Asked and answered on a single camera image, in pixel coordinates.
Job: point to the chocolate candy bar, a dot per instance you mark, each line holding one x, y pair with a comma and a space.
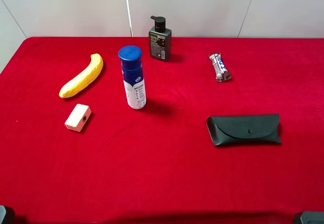
222, 74

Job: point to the blue and white bottle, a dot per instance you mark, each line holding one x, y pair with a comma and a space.
131, 66

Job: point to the red tablecloth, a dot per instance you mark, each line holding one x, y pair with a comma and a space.
158, 164

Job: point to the black pump bottle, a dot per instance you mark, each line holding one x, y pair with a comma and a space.
160, 39

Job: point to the black glasses case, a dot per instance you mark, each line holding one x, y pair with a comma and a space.
240, 130

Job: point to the yellow banana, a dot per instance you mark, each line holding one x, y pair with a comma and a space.
84, 78

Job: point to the white rectangular block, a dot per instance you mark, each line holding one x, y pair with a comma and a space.
78, 117

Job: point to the white pole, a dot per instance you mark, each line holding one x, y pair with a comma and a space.
129, 17

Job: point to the black base right corner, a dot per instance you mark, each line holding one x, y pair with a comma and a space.
309, 217

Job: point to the black base corner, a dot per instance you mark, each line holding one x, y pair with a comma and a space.
7, 215
309, 217

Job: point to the black base left corner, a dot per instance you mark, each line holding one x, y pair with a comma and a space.
7, 215

